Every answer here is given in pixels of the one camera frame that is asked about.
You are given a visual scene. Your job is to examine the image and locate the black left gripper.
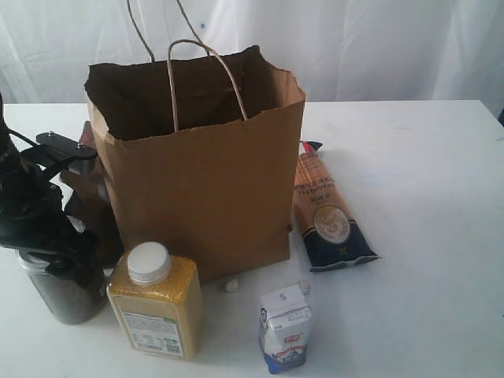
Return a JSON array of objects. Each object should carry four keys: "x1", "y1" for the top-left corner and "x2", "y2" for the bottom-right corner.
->
[{"x1": 1, "y1": 155, "x2": 102, "y2": 286}]

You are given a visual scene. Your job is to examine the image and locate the clear can of dark grains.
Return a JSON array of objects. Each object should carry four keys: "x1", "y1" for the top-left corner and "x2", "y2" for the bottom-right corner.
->
[{"x1": 17, "y1": 250, "x2": 106, "y2": 324}]

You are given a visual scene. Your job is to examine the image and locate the brown paper bag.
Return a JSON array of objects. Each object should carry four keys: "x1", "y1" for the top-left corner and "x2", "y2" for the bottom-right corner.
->
[{"x1": 84, "y1": 45, "x2": 306, "y2": 282}]

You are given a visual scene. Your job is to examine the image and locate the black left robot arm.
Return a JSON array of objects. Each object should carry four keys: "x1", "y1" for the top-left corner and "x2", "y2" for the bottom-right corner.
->
[{"x1": 1, "y1": 118, "x2": 102, "y2": 289}]

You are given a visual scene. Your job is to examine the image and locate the brown pouch with orange label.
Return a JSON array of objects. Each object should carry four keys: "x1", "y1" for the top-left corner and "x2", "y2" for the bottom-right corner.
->
[{"x1": 58, "y1": 120, "x2": 127, "y2": 269}]

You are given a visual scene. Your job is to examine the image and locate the yellow millet plastic bottle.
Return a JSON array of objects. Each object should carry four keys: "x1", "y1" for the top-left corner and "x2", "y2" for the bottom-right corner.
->
[{"x1": 107, "y1": 242, "x2": 203, "y2": 360}]

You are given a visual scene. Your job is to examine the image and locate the small white pebble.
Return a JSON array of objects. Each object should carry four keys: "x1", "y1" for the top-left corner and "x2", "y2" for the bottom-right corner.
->
[{"x1": 224, "y1": 279, "x2": 239, "y2": 293}]

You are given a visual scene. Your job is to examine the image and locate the small white blue carton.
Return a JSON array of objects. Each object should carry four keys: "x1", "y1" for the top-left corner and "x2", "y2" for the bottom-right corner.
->
[{"x1": 258, "y1": 284, "x2": 312, "y2": 374}]

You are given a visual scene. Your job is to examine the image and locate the spaghetti pasta packet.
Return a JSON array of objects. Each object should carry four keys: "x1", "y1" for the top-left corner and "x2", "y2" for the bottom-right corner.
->
[{"x1": 293, "y1": 141, "x2": 380, "y2": 272}]

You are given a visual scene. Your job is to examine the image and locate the white backdrop curtain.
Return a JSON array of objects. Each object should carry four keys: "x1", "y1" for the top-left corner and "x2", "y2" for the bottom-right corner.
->
[{"x1": 1, "y1": 1, "x2": 503, "y2": 114}]

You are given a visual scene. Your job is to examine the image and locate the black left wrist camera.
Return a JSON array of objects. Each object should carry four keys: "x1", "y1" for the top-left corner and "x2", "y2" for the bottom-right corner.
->
[{"x1": 36, "y1": 132, "x2": 98, "y2": 161}]

